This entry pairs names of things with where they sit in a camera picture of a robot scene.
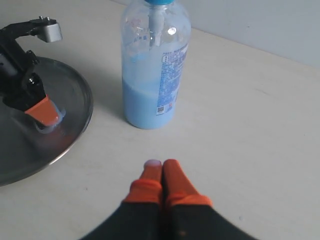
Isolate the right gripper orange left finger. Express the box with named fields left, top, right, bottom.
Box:
left=83, top=159, right=163, bottom=240

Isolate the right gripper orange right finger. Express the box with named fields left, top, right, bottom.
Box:
left=162, top=159, right=255, bottom=240

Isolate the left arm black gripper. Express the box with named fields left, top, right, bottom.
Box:
left=0, top=37, right=58, bottom=126

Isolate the blue pump soap bottle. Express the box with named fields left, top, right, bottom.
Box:
left=120, top=0, right=192, bottom=130

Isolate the blue soap blob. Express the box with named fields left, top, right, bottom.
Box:
left=34, top=105, right=66, bottom=134

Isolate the round metal plate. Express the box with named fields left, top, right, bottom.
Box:
left=0, top=57, right=94, bottom=186

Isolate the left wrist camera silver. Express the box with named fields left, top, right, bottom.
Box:
left=0, top=16, right=63, bottom=45

